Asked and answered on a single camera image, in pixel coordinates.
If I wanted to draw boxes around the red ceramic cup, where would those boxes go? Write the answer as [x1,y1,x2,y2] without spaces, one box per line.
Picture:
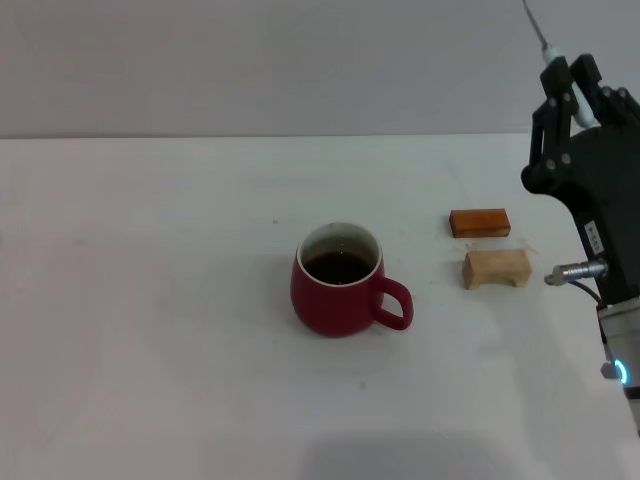
[290,222,415,339]

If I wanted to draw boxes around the black cable with metal connector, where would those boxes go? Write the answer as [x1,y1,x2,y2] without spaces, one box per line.
[543,258,610,304]

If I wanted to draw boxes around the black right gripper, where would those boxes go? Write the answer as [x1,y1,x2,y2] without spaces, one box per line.
[520,53,640,307]

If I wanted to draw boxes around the dark brown coffee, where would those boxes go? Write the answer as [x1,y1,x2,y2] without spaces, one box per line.
[302,250,377,287]

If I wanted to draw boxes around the dark orange wooden block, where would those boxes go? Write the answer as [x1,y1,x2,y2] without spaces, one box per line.
[448,208,512,241]

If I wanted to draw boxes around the light wooden spoon rest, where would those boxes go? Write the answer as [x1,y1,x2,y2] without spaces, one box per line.
[461,248,533,291]

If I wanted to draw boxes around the blue handled metal spoon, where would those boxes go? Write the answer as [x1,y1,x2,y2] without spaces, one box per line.
[522,0,599,129]

